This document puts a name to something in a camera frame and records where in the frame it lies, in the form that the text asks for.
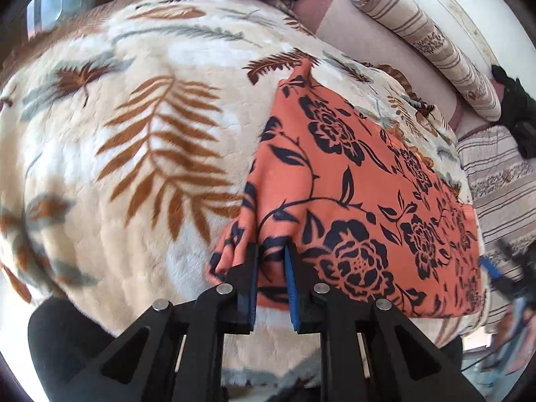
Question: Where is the striped floral bolster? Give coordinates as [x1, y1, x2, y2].
[349, 0, 502, 122]

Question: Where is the black clothing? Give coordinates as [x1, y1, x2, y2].
[491, 65, 536, 160]

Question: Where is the orange floral shirt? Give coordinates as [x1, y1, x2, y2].
[207, 58, 488, 319]

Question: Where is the cream leaf-print blanket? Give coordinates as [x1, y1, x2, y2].
[0, 0, 482, 390]

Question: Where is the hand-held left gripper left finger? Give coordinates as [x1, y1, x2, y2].
[73, 243, 259, 402]

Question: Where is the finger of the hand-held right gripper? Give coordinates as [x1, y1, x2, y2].
[496, 239, 526, 279]
[478, 255, 505, 289]

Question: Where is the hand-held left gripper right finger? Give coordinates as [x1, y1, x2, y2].
[284, 242, 474, 402]

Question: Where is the pink cushion roll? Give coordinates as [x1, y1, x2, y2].
[293, 0, 463, 132]

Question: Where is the striped floral pillow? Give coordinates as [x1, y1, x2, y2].
[454, 125, 536, 336]

